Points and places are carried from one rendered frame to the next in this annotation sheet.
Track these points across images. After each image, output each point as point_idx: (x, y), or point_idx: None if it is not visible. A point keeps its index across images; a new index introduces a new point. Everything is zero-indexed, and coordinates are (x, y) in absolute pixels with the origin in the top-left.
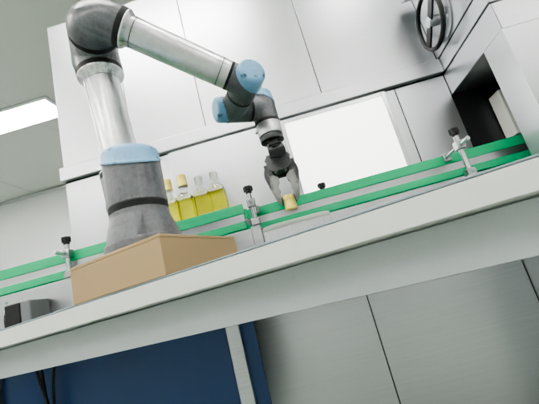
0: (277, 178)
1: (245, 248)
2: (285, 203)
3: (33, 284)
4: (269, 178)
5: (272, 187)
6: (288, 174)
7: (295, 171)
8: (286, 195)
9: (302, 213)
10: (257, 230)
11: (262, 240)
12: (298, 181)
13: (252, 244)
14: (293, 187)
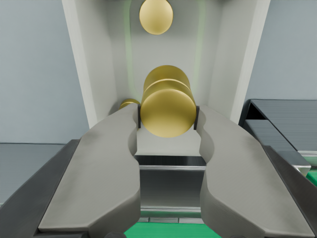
0: (222, 190)
1: (297, 124)
2: (184, 80)
3: None
4: (304, 211)
5: (255, 146)
6: (116, 192)
7: (40, 199)
8: (173, 86)
9: (136, 234)
10: (276, 145)
11: (254, 128)
12: (79, 139)
13: (280, 125)
14: (122, 122)
